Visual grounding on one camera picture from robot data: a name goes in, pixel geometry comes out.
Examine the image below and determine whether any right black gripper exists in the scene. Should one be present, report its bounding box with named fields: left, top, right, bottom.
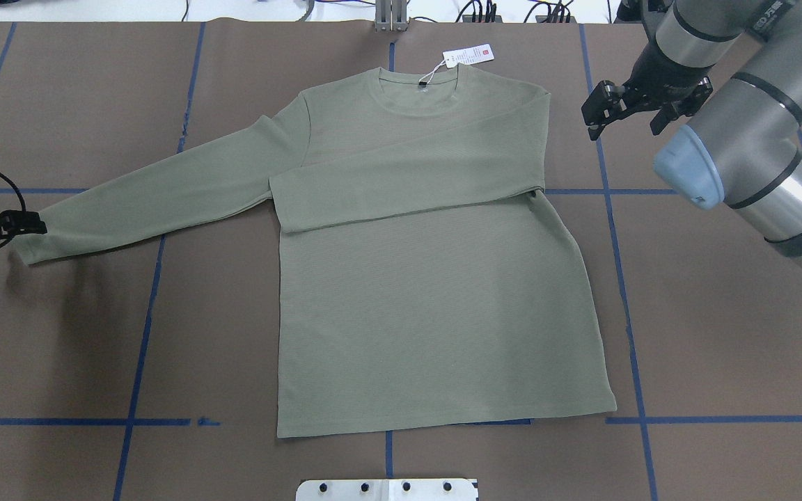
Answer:
left=581, top=45, right=710, bottom=142

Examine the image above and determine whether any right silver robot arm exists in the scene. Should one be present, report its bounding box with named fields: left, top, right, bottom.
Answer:
left=581, top=1, right=802, bottom=268

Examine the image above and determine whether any olive green long-sleeve shirt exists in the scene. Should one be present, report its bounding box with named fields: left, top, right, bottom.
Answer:
left=13, top=65, right=617, bottom=438

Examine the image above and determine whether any white shirt price tag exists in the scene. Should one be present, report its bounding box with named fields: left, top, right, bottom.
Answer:
left=442, top=42, right=494, bottom=69

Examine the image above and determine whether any aluminium frame post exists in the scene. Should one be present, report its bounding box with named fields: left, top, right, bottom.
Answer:
left=372, top=0, right=409, bottom=33

